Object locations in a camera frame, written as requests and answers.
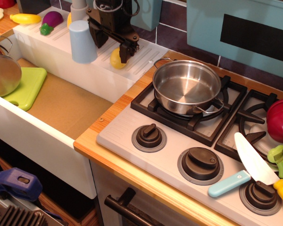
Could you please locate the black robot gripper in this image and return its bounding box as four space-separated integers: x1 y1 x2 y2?
86 0 140 64

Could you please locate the yellow toy potato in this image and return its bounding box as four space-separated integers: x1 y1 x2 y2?
110 48 126 69

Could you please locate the stainless steel pan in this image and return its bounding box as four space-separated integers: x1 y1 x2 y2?
152 58 224 116

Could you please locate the stainless steel pot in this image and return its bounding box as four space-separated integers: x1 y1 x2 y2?
0 36 22 97

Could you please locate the light blue plastic cup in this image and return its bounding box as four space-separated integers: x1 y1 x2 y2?
69 20 98 64

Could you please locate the white toy sink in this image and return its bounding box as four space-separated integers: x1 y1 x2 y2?
0 6 169 200

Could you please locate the grey toy faucet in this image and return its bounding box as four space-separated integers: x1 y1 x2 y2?
70 0 89 22

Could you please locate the yellow toy corn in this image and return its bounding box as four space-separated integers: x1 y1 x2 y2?
67 13 72 28

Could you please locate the purple toy eggplant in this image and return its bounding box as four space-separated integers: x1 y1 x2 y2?
39 11 64 36

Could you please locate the green plastic cutting board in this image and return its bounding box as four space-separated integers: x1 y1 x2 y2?
3 67 47 111

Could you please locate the yellow toy banana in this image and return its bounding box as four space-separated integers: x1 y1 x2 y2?
9 13 42 24

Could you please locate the left black stove knob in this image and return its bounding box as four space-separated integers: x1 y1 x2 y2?
132 123 167 153

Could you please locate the black stove knob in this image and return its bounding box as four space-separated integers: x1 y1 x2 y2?
132 123 167 153
177 147 224 186
239 181 282 216

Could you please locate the red toy item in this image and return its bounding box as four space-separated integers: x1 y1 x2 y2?
0 0 16 9

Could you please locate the left black burner grate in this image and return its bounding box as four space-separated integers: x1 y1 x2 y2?
131 76 247 146

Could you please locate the black burner grate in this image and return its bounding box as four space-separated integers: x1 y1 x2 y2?
131 76 247 146
215 89 280 161

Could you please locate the teal microwave cabinet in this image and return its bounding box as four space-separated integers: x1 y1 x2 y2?
187 0 283 78

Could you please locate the right black burner grate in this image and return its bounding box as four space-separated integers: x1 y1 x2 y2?
215 89 280 161

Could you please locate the grey stove top panel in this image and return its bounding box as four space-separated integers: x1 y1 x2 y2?
96 77 283 226

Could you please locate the middle black stove knob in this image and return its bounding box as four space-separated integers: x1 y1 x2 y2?
177 147 224 186

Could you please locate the blue clamp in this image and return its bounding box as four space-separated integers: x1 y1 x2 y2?
0 168 43 202

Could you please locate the red plastic bowl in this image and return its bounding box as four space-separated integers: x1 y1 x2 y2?
266 99 283 143

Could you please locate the right black stove knob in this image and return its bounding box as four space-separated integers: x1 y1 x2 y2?
239 181 282 216

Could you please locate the teal wall cabinet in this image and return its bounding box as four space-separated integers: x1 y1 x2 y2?
131 0 162 31

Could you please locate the black oven door handle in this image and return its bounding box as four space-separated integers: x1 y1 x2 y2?
104 187 154 226

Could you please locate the white toy knife blue handle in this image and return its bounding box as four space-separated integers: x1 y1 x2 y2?
208 132 280 197

